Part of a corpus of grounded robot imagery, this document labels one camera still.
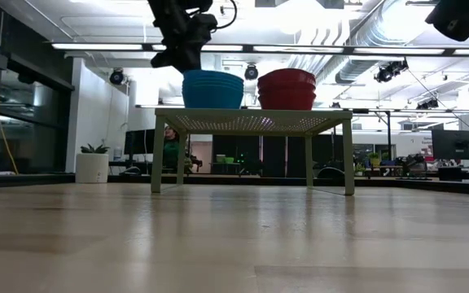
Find black computer monitor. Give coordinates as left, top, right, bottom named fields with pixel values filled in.
left=123, top=129, right=156, bottom=162
left=431, top=129, right=469, bottom=161

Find silver ventilation duct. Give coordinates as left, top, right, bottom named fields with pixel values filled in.
left=334, top=0, right=427, bottom=85

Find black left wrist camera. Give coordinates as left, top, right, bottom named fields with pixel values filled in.
left=193, top=13, right=219, bottom=44

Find person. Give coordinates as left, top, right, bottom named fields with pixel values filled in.
left=162, top=125, right=182, bottom=171

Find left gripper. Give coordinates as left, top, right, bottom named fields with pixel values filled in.
left=151, top=7, right=203, bottom=74

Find white pot with succulent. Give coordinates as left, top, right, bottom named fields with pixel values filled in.
left=75, top=142, right=110, bottom=184

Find long ceiling light strip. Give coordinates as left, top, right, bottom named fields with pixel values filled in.
left=50, top=42, right=469, bottom=57

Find black aluminium table frame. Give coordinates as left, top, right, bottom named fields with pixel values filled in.
left=0, top=173, right=469, bottom=197

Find black track spotlights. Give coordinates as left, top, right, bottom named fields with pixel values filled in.
left=374, top=59, right=410, bottom=84

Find green perforated metal riser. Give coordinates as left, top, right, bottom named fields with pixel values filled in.
left=151, top=107, right=356, bottom=196

